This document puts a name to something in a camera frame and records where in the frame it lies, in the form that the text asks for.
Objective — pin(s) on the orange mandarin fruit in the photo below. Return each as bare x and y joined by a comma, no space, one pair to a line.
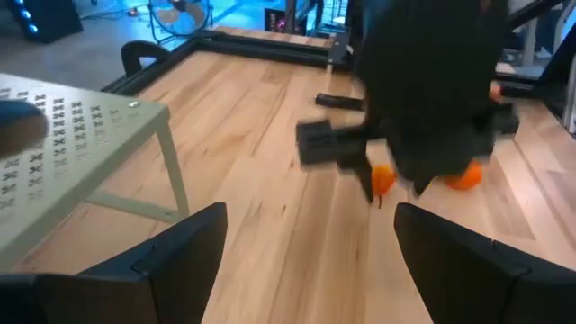
468,177

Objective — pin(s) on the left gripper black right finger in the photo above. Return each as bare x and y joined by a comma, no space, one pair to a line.
486,288

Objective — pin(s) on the small orange pear with stem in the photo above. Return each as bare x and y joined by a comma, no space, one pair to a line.
383,177

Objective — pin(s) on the black box with blue lights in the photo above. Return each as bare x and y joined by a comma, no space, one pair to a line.
49,22

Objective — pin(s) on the black clamp hook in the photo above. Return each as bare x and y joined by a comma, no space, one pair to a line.
135,49

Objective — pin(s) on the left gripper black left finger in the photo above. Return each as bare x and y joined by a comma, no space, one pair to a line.
148,288

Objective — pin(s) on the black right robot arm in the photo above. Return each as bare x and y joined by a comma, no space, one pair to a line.
427,45

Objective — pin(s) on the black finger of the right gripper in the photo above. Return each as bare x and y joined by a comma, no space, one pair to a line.
363,175
422,184

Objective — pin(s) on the green perforated metal riser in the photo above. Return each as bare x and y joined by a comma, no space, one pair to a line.
90,148

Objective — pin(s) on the black aluminium table frame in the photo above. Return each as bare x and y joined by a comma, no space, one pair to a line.
270,48

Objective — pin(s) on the round floor fan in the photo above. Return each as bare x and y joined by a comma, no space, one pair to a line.
177,15

